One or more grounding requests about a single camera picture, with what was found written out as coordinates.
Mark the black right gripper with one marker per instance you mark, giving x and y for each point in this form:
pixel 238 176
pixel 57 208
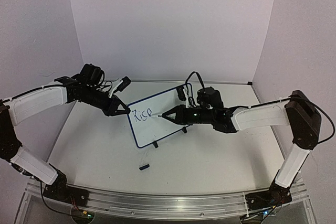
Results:
pixel 180 115

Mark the blue marker cap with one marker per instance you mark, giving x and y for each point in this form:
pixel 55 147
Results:
pixel 144 167

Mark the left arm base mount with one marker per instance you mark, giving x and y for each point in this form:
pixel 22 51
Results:
pixel 60 191

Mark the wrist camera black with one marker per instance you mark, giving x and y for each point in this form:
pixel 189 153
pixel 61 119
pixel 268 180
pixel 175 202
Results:
pixel 181 93
pixel 124 83

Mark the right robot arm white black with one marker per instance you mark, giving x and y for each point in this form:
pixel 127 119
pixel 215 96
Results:
pixel 296 112

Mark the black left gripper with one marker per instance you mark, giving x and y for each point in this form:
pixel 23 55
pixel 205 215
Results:
pixel 111 108

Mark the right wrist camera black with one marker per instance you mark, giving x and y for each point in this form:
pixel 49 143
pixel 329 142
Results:
pixel 181 93

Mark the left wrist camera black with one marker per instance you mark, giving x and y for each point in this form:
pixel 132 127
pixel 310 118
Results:
pixel 124 83

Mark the white blue marker pen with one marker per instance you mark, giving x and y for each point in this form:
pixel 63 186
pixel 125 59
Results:
pixel 169 116

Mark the blue framed whiteboard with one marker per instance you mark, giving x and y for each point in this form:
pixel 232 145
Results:
pixel 145 120

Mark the wire whiteboard stand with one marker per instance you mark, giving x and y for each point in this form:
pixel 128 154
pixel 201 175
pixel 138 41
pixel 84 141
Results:
pixel 170 137

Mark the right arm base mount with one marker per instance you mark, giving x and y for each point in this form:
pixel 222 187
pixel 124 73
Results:
pixel 274 196

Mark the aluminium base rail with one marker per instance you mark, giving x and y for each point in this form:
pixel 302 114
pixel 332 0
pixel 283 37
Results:
pixel 176 207

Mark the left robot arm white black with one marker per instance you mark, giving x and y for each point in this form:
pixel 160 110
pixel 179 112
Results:
pixel 88 86

